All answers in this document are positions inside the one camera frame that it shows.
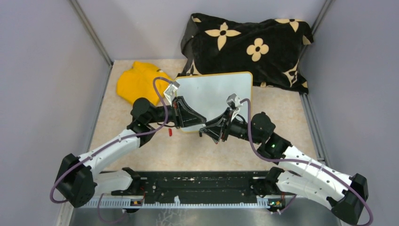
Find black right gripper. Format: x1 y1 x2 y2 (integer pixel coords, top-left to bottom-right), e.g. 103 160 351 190
200 107 263 145

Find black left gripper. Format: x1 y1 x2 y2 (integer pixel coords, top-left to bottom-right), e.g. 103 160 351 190
147 96 207 129

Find yellow-framed whiteboard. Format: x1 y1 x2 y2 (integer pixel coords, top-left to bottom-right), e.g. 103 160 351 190
175 72 253 121

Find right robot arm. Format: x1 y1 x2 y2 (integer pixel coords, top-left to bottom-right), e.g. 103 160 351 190
199 108 373 225

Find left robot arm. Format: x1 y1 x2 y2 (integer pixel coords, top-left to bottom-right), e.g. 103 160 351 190
50 96 207 208

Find yellow folded cloth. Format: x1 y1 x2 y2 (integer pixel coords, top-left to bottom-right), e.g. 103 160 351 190
116 61 171 105

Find black floral pillow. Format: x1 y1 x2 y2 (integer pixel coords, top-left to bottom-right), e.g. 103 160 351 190
179 13 314 94

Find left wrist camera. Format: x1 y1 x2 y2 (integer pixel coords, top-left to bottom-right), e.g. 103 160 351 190
163 81 180 102

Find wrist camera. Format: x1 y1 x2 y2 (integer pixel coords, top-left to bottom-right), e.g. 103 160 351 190
163 81 180 102
226 93 242 111

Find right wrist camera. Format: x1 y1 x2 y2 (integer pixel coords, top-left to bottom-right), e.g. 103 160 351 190
226 93 242 111

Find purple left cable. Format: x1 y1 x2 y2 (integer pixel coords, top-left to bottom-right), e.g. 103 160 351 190
49 76 174 205

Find purple cable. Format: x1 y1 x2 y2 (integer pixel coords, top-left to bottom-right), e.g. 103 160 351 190
240 97 374 226
49 76 174 205

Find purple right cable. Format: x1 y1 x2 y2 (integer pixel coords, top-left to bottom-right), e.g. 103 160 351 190
240 97 374 226

